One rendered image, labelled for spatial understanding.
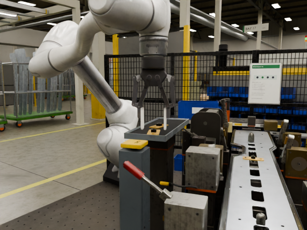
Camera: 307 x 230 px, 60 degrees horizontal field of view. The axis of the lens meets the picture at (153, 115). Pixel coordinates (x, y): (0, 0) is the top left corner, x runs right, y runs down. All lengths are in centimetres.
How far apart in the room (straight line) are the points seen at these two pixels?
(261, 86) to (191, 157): 142
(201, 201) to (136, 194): 20
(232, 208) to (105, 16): 58
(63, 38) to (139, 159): 72
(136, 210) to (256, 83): 161
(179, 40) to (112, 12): 291
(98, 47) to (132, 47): 493
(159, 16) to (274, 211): 61
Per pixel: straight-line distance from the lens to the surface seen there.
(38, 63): 119
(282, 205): 83
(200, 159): 84
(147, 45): 82
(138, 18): 73
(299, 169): 127
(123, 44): 411
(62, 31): 128
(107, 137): 148
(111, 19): 70
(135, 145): 72
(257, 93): 218
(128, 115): 157
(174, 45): 359
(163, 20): 82
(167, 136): 82
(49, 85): 902
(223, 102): 162
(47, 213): 144
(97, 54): 887
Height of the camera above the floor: 134
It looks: 8 degrees down
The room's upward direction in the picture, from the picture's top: straight up
